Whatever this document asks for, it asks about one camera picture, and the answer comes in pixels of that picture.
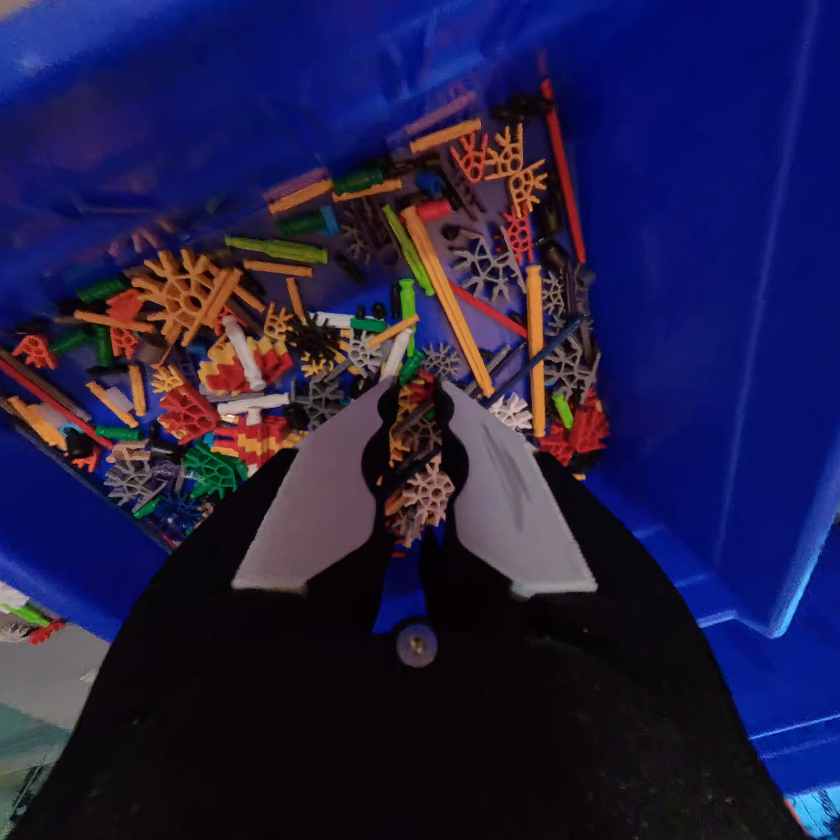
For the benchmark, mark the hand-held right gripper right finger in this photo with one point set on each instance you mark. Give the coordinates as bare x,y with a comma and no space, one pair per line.
518,525

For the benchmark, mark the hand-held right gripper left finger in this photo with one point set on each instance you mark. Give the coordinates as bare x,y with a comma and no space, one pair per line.
308,518

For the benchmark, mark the pile of colourful toy pieces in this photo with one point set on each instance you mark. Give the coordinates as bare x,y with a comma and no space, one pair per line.
197,295

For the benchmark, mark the colourful toy rod wheel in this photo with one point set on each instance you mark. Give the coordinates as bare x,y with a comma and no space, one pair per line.
46,631

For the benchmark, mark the blue plastic parts bin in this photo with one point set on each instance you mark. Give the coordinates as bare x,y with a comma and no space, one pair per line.
689,197

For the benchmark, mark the empty blue plastic bin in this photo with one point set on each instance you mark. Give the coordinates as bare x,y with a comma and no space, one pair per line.
800,689

